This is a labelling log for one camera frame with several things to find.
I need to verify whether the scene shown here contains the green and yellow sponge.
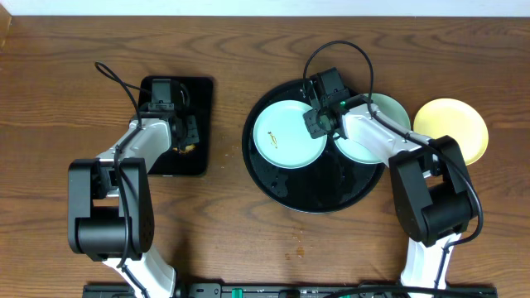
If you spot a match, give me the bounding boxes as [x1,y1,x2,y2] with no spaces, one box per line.
[172,144,196,155]

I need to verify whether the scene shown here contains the light blue plate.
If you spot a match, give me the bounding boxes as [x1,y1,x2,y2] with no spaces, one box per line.
[253,100,326,170]

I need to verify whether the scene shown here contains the yellow plate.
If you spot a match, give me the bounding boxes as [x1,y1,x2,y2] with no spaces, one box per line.
[413,99,489,166]

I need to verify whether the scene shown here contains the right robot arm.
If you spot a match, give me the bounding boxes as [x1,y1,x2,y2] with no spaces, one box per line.
[302,68,483,290]

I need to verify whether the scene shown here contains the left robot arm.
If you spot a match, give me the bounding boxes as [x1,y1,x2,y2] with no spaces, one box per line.
[68,76,212,297]

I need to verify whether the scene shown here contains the black rectangular tray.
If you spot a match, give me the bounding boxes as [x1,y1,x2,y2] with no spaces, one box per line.
[139,75,214,176]

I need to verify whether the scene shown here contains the black round tray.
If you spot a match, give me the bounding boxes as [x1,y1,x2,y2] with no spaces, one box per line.
[242,79,385,214]

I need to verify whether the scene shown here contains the pale blue plate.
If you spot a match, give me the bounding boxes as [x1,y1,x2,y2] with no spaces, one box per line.
[334,94,411,165]

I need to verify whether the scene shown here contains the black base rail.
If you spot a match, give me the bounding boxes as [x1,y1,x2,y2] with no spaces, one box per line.
[81,283,498,298]

